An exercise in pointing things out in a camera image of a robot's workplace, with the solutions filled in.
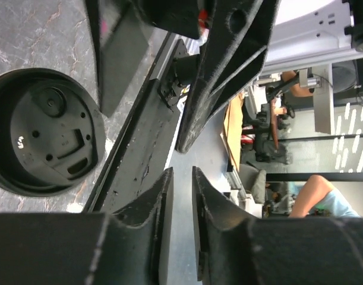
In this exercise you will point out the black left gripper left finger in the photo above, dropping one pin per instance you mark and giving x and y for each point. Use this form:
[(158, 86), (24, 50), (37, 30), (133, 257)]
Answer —
[(130, 246)]

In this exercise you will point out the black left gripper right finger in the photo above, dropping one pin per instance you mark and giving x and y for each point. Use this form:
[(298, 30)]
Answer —
[(234, 247)]

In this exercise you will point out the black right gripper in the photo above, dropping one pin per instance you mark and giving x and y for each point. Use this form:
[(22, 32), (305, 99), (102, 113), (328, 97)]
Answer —
[(233, 55)]

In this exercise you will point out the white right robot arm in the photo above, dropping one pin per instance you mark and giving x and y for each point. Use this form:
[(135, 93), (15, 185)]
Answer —
[(331, 33)]

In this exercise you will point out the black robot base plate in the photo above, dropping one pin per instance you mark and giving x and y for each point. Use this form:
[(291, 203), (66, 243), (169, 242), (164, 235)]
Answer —
[(145, 142)]

